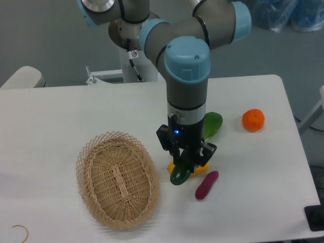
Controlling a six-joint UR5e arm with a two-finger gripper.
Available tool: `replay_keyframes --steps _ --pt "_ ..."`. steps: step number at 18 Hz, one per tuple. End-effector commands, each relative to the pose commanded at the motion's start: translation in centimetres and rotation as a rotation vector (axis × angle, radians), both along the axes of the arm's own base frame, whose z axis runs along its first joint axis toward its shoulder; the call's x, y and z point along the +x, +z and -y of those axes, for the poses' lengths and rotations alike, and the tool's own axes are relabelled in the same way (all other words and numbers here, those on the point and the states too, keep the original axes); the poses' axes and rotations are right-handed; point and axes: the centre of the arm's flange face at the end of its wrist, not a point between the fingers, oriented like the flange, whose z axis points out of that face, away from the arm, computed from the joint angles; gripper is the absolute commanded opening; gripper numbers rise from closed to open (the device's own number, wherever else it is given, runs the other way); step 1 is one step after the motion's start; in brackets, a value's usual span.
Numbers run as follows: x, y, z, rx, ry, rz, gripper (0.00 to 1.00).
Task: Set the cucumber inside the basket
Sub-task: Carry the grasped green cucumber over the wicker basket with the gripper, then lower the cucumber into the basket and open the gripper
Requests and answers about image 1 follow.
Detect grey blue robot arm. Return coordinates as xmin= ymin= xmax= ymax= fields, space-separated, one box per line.
xmin=78 ymin=1 xmax=252 ymax=173

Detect white table leg frame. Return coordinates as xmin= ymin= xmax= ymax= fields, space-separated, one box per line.
xmin=297 ymin=86 xmax=323 ymax=135

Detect white chair armrest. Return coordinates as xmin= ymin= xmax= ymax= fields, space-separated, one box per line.
xmin=1 ymin=66 xmax=48 ymax=90

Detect tan rubber band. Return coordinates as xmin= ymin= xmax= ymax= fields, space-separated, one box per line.
xmin=12 ymin=225 xmax=29 ymax=243

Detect woven wicker basket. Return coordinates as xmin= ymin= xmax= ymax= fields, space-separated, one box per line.
xmin=76 ymin=131 xmax=160 ymax=230

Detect yellow squash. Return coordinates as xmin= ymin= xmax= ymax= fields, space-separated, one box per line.
xmin=168 ymin=162 xmax=210 ymax=177

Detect black device at table edge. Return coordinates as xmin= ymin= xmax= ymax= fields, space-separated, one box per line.
xmin=304 ymin=205 xmax=323 ymax=232

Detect blue plastic bag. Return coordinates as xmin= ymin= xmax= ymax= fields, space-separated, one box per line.
xmin=253 ymin=1 xmax=323 ymax=32

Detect orange tangerine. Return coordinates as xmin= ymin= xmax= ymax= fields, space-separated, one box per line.
xmin=242 ymin=109 xmax=265 ymax=132

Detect purple sweet potato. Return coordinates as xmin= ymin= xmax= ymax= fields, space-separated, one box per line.
xmin=195 ymin=171 xmax=219 ymax=200

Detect green bok choy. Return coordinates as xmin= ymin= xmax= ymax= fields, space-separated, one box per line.
xmin=203 ymin=112 xmax=223 ymax=142

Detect green cucumber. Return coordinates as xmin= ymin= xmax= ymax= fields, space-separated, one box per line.
xmin=170 ymin=150 xmax=192 ymax=185

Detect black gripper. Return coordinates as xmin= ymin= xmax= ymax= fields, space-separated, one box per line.
xmin=156 ymin=115 xmax=217 ymax=174

